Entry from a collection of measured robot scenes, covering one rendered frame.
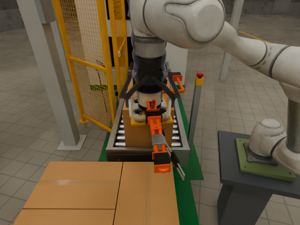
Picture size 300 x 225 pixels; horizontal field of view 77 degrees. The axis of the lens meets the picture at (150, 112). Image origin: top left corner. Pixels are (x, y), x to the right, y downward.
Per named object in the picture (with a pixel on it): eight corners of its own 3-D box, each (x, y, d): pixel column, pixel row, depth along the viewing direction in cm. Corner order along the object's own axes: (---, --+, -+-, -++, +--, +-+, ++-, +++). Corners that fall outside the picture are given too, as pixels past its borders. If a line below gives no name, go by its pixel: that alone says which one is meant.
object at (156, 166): (152, 159, 93) (152, 152, 90) (167, 157, 93) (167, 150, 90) (154, 173, 86) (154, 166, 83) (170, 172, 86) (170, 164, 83)
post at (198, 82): (185, 150, 242) (195, 76, 188) (190, 150, 242) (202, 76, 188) (185, 154, 236) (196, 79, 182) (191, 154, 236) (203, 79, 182)
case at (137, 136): (131, 111, 217) (130, 78, 195) (167, 111, 217) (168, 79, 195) (125, 148, 167) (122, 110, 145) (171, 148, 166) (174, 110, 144)
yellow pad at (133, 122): (130, 99, 157) (129, 94, 154) (142, 99, 157) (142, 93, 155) (131, 126, 129) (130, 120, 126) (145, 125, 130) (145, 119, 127)
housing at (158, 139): (151, 140, 103) (151, 135, 101) (163, 139, 104) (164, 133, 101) (152, 150, 98) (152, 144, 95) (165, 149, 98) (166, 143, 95)
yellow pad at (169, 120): (152, 98, 158) (152, 93, 155) (164, 97, 159) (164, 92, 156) (158, 124, 131) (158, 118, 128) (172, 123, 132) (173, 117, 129)
